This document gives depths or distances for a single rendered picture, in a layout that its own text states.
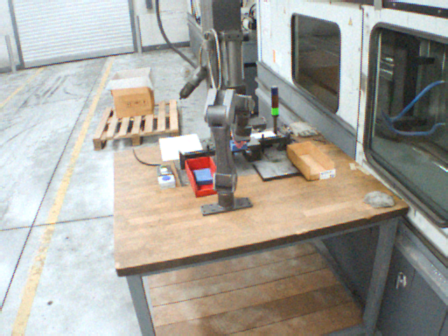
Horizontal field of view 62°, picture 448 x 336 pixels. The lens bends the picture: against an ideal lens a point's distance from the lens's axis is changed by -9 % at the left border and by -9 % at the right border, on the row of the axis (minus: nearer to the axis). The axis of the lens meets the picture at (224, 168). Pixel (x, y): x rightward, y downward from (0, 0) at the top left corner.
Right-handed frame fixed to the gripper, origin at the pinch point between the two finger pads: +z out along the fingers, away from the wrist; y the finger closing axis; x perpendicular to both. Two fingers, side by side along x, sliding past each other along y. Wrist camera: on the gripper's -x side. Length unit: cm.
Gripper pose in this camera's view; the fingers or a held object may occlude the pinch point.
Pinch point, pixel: (239, 146)
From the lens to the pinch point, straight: 180.6
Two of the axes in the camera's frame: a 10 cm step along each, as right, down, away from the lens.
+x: -9.7, 1.5, -2.1
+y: -2.5, -7.5, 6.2
